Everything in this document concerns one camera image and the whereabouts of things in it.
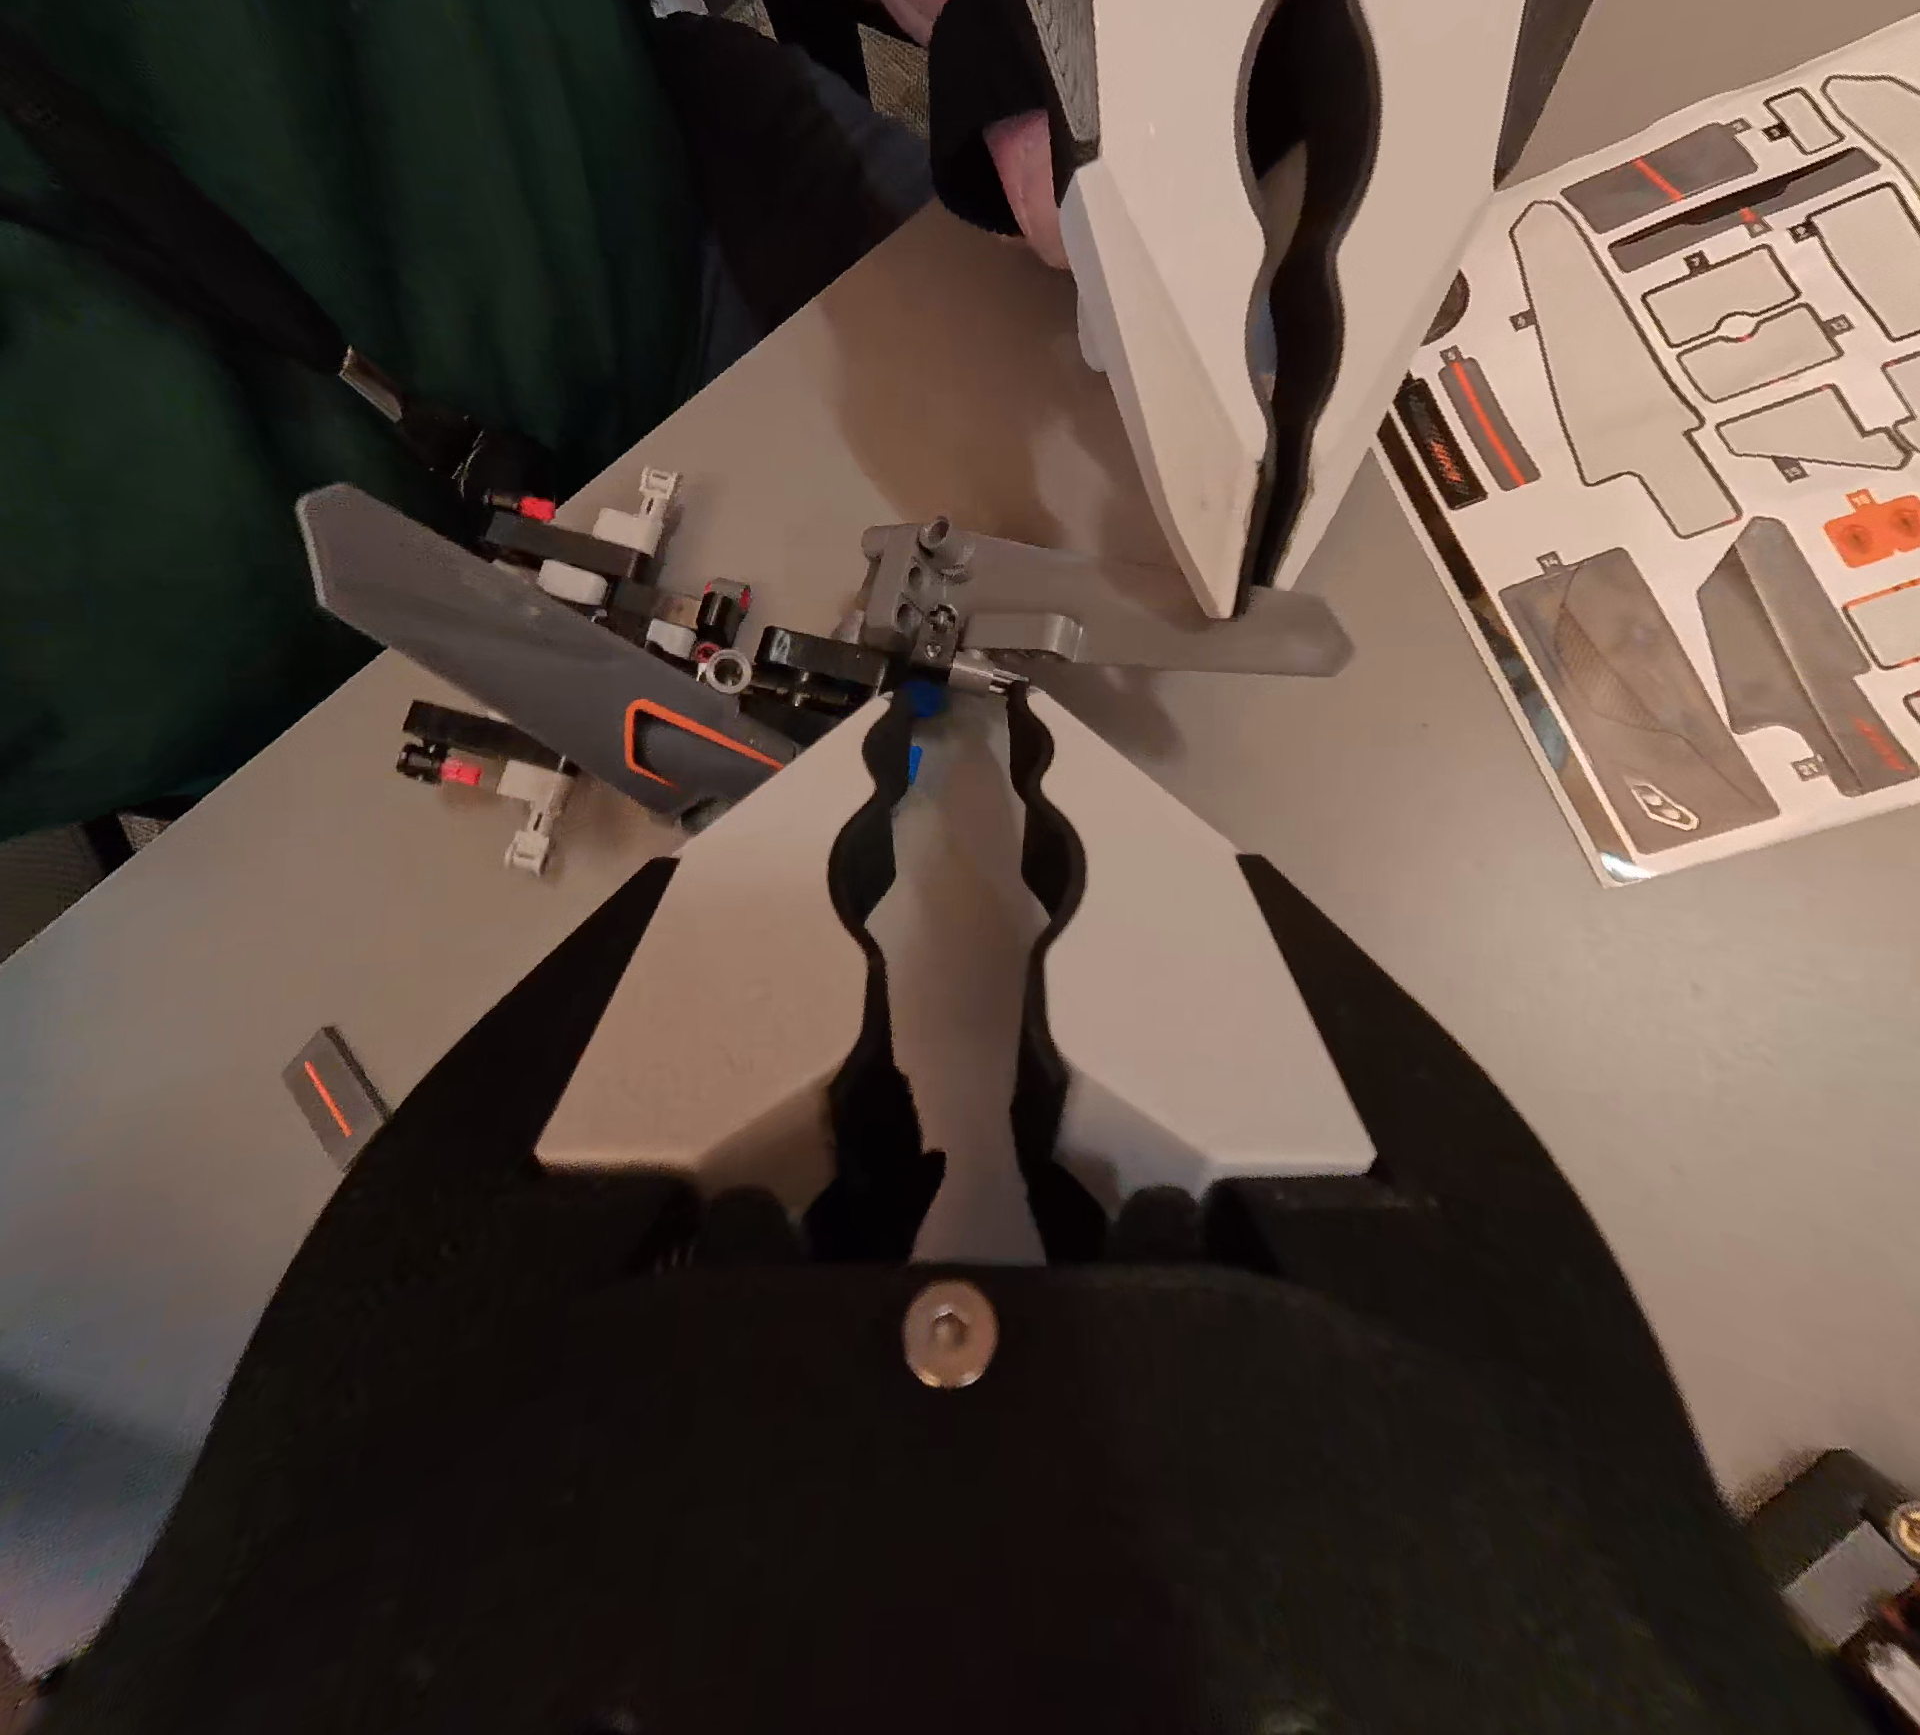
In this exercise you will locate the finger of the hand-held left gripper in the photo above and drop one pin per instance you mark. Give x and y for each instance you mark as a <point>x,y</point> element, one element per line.
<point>1171,191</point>
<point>1441,85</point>

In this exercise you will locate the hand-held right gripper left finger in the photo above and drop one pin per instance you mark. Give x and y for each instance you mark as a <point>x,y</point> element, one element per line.
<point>690,1016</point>

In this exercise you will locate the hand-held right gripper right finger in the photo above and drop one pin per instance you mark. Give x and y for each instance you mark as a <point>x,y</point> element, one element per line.
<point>1200,1016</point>

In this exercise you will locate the grey lego wing panel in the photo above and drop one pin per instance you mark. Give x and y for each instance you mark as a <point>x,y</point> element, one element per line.
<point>1171,626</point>

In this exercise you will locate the small black lego subassembly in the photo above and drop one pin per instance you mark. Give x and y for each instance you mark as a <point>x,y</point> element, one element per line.
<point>525,632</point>

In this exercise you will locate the lego sticker sheet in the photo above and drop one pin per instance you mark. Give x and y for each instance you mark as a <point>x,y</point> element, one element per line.
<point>1694,474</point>

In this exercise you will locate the large lego car chassis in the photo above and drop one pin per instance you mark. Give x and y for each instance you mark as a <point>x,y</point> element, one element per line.
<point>1831,1570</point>

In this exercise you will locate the grey tile with orange stripe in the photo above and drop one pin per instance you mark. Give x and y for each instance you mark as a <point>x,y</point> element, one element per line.
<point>339,1090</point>

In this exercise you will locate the green sweater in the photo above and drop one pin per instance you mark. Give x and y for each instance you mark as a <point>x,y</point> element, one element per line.
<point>224,191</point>

